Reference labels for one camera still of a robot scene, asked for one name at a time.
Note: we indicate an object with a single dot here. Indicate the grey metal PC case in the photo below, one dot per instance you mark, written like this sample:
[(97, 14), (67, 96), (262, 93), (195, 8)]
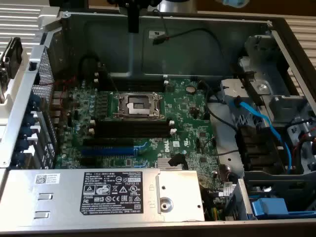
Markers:
[(197, 54)]

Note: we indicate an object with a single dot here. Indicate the white parts rack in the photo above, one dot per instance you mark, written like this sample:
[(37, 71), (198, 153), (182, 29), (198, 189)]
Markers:
[(14, 91)]

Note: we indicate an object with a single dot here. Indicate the metal disk bay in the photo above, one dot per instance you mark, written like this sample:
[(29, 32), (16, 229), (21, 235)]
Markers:
[(271, 74)]

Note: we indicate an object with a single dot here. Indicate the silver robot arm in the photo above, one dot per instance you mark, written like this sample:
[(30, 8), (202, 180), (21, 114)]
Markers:
[(177, 6)]

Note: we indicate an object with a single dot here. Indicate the blue slot retainer clip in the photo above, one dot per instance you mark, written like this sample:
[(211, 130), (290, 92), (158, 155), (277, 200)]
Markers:
[(26, 132), (19, 157), (34, 100), (23, 144), (30, 119)]

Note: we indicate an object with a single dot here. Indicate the black plug on motherboard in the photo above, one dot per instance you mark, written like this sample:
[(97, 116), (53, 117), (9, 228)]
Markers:
[(175, 159)]

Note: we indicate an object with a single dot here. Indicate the silver power supply with label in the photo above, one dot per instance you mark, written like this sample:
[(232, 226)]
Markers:
[(61, 197)]

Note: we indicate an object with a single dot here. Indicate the round coin battery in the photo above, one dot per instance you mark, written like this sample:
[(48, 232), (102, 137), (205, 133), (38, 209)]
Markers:
[(190, 89)]

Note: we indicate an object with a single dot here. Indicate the dark hard disk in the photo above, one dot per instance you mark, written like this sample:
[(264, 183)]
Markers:
[(13, 55)]

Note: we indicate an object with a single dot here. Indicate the long black expansion slot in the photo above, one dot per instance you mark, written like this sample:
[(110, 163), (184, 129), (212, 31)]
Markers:
[(108, 143)]

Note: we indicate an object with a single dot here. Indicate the thin CPU locking lever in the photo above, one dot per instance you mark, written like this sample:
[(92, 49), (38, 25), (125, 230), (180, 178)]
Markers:
[(111, 79)]

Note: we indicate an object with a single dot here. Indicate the green Dell motherboard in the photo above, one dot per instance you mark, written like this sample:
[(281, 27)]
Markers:
[(185, 108)]

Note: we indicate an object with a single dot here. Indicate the metal CPU socket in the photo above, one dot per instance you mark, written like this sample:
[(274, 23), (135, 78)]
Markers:
[(138, 105)]

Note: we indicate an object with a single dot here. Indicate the silver chipset heatsink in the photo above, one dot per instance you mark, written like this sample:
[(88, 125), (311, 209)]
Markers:
[(164, 164)]

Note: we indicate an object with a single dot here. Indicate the short black expansion slot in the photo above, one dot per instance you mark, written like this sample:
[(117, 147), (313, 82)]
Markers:
[(87, 161)]

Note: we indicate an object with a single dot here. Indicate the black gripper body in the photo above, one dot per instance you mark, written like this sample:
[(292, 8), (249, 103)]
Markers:
[(118, 1)]

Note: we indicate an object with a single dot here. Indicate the blue expansion slot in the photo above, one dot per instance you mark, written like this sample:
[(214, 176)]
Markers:
[(106, 151)]

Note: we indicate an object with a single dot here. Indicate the blue plastic latch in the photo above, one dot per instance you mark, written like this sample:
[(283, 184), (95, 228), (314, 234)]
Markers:
[(269, 207)]

